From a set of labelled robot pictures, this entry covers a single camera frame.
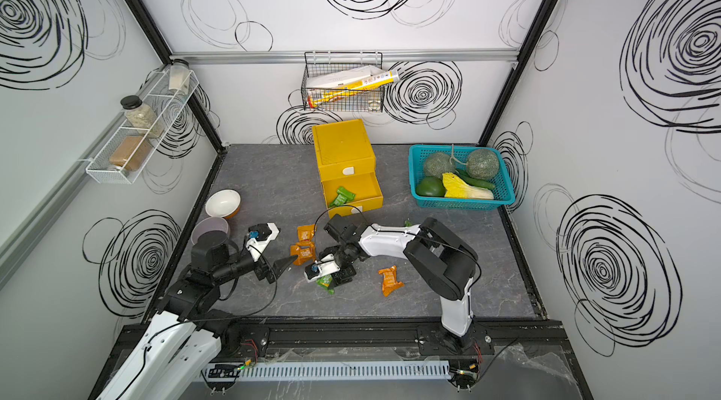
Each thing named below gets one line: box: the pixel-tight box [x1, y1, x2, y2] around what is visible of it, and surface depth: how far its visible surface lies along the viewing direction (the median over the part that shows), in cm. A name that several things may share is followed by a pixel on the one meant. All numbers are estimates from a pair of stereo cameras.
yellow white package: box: [306, 64, 401, 108], surface depth 88 cm
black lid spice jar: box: [120, 94, 164, 139], surface depth 72 cm
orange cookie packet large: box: [290, 241, 316, 266], surface depth 91 cm
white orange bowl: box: [204, 188, 243, 221], surface depth 100 cm
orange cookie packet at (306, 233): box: [296, 223, 317, 243], surface depth 95 cm
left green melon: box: [424, 152, 457, 180], surface depth 102 cm
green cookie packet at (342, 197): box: [328, 185, 357, 209], surface depth 95 cm
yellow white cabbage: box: [442, 171, 494, 200], surface depth 98 cm
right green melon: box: [465, 148, 500, 181], surface depth 101 cm
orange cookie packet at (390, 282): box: [377, 264, 405, 298], surface depth 85 cm
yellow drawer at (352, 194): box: [321, 172, 384, 219], surface depth 96 cm
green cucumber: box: [458, 172, 495, 190], surface depth 99 cm
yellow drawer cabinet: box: [311, 118, 384, 216], surface depth 93 cm
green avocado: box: [415, 175, 446, 198], surface depth 99 cm
